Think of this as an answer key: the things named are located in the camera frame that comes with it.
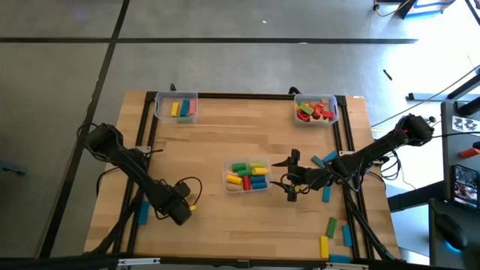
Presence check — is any yellow floor cable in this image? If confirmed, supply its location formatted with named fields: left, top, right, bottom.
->
left=373, top=0, right=412, bottom=19

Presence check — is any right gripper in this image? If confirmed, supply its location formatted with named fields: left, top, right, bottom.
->
left=269, top=148, right=333, bottom=204

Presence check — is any silver edge bracket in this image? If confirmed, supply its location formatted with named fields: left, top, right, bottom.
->
left=117, top=257, right=161, bottom=268
left=325, top=261, right=371, bottom=270

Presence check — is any white marker paper sheet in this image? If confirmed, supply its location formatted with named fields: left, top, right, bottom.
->
left=451, top=115, right=480, bottom=133

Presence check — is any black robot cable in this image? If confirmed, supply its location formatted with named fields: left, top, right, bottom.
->
left=95, top=166, right=127, bottom=198
left=373, top=149, right=404, bottom=183

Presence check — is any grey floor cable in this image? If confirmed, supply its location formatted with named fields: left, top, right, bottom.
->
left=370, top=66, right=480, bottom=128

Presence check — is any smartphone with lit screen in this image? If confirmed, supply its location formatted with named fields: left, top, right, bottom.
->
left=451, top=164, right=480, bottom=209

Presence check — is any orange tool handle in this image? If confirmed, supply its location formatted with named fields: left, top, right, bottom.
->
left=460, top=147, right=480, bottom=160

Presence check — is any black computer mouse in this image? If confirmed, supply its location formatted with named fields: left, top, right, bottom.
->
left=433, top=212, right=469, bottom=253

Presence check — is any dark side desk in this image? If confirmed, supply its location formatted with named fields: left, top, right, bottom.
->
left=441, top=100, right=480, bottom=206

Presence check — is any green plank block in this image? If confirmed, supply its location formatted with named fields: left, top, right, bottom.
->
left=325, top=217, right=338, bottom=239

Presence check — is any blue white sign board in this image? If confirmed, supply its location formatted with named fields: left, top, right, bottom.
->
left=397, top=0, right=457, bottom=20

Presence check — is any clear plastic bin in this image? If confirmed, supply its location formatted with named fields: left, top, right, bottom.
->
left=221, top=156, right=273, bottom=194
left=293, top=93, right=341, bottom=128
left=153, top=91, right=199, bottom=125

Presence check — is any black metal stand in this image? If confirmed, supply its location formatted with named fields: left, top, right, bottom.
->
left=406, top=65, right=480, bottom=117

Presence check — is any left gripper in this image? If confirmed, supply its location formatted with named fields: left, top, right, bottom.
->
left=157, top=181, right=194, bottom=227

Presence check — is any black aluminium table frame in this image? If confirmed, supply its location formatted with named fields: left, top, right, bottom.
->
left=84, top=91, right=404, bottom=270

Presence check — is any black mouse pad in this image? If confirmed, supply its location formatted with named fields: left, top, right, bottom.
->
left=428, top=197, right=480, bottom=269

